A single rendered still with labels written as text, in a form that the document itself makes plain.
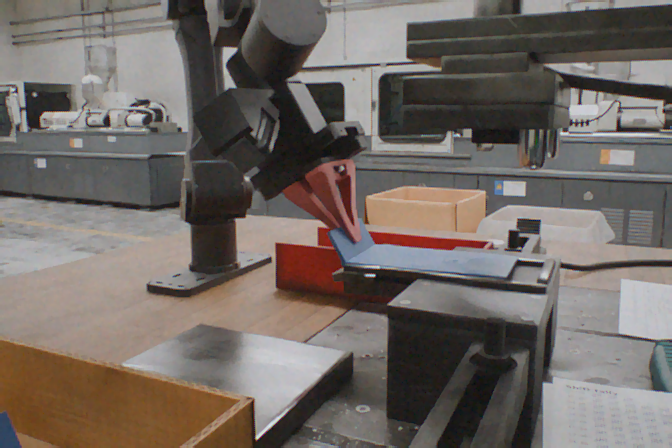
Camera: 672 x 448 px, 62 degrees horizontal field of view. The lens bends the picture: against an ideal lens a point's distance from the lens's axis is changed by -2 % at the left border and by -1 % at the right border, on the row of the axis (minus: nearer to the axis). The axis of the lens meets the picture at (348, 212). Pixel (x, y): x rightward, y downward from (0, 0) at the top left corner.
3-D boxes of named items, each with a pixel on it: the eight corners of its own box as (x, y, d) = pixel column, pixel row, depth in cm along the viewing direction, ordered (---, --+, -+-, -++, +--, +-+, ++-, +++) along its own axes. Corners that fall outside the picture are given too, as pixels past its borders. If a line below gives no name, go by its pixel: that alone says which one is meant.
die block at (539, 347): (453, 326, 58) (456, 256, 57) (555, 341, 54) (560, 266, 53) (385, 418, 40) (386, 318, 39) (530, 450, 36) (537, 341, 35)
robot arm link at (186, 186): (252, 177, 74) (241, 173, 79) (185, 180, 70) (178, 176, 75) (254, 224, 75) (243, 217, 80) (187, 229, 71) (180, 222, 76)
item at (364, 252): (358, 247, 56) (357, 217, 55) (518, 260, 49) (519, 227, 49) (327, 264, 49) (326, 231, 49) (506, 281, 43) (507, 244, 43)
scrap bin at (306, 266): (318, 266, 82) (318, 225, 81) (492, 286, 72) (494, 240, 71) (275, 288, 71) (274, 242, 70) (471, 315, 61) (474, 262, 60)
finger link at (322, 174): (363, 239, 48) (310, 143, 48) (300, 273, 51) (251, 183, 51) (389, 224, 54) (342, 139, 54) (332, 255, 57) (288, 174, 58)
